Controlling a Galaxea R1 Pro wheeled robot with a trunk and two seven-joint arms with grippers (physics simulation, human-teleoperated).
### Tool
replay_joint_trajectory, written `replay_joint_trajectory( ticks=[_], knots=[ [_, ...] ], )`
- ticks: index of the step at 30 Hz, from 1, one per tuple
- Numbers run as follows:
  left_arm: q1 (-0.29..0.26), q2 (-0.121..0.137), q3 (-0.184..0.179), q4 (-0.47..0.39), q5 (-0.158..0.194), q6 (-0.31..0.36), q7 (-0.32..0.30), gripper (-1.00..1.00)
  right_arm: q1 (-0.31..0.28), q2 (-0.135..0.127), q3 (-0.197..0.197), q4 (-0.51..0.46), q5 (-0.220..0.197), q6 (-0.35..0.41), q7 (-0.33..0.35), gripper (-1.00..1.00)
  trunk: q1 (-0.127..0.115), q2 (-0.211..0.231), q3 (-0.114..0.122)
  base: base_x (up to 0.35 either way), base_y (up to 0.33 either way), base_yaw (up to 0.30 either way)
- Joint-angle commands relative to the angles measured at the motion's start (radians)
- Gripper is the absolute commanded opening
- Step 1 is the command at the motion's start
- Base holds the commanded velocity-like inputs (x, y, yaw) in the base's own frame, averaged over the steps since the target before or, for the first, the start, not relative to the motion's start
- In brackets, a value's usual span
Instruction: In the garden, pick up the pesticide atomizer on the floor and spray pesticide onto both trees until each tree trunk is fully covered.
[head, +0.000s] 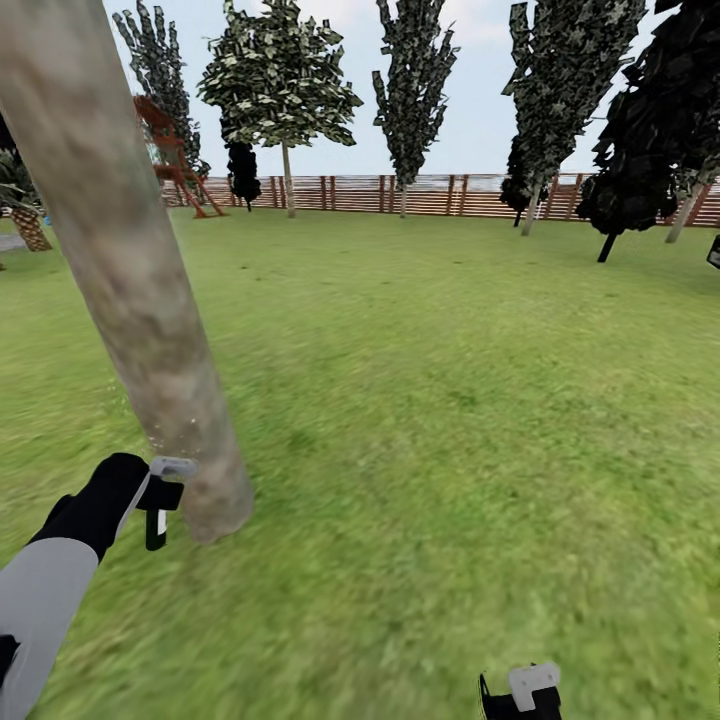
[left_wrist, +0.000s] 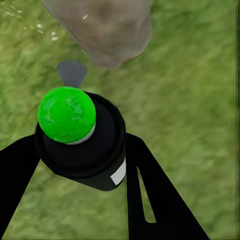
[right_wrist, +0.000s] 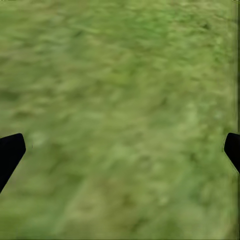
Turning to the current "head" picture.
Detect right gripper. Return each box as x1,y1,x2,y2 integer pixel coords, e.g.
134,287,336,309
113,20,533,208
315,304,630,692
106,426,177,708
480,675,562,720

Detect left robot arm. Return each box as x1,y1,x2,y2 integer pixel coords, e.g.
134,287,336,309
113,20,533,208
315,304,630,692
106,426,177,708
0,456,200,720

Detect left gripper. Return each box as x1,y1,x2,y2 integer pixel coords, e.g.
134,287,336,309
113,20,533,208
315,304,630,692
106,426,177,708
136,477,185,511

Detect pesticide atomizer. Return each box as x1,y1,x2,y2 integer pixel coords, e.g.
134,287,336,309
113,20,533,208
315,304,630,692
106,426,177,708
145,509,169,551

